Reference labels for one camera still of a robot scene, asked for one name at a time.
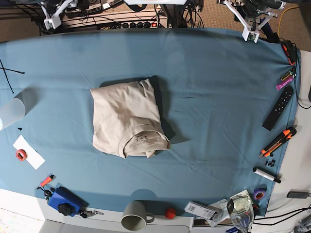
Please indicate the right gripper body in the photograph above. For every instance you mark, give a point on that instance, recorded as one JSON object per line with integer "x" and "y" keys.
{"x": 52, "y": 8}

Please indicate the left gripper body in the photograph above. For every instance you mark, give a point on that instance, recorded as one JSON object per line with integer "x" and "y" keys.
{"x": 253, "y": 11}

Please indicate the beige T-shirt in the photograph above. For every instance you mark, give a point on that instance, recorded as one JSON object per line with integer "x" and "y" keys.
{"x": 126, "y": 120}

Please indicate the black power strip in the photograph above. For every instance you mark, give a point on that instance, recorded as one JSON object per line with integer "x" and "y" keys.
{"x": 141, "y": 24}

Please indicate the blue table cloth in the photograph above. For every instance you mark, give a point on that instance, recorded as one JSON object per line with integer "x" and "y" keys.
{"x": 213, "y": 89}

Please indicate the black remote control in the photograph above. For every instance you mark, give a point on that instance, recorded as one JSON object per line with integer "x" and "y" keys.
{"x": 278, "y": 108}

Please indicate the frosted plastic cup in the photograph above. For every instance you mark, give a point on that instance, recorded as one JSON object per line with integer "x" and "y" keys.
{"x": 11, "y": 112}

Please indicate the orange black utility knife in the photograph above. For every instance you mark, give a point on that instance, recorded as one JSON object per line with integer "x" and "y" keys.
{"x": 281, "y": 139}

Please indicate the red tape roll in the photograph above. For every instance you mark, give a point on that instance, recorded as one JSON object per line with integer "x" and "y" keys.
{"x": 21, "y": 155}

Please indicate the white paper sheet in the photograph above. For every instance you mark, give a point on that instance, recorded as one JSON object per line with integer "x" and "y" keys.
{"x": 34, "y": 158}

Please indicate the white black marker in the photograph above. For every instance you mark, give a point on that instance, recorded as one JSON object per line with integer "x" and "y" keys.
{"x": 261, "y": 172}

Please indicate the orange small pen tool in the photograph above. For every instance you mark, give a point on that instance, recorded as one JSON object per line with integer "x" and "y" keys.
{"x": 46, "y": 181}

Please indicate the purple tape roll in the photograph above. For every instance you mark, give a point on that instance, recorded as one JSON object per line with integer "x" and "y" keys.
{"x": 259, "y": 193}

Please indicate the black adapter on table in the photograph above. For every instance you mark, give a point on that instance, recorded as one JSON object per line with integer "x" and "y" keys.
{"x": 297, "y": 194}

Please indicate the blue box with knob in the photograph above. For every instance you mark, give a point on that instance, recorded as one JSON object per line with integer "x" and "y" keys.
{"x": 65, "y": 202}

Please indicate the clear wine glass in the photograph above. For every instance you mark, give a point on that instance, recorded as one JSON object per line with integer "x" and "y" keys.
{"x": 241, "y": 212}

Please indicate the metal keys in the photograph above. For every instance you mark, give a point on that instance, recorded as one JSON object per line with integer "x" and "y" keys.
{"x": 87, "y": 213}

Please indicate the white barcode package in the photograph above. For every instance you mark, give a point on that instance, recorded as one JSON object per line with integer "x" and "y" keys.
{"x": 206, "y": 212}

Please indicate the grey ceramic mug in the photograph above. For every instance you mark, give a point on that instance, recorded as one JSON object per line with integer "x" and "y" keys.
{"x": 135, "y": 217}

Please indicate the small red cube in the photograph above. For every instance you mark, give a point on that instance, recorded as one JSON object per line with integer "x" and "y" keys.
{"x": 170, "y": 213}

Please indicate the orange black wire stripper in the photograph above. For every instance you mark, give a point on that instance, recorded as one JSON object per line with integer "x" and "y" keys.
{"x": 290, "y": 51}

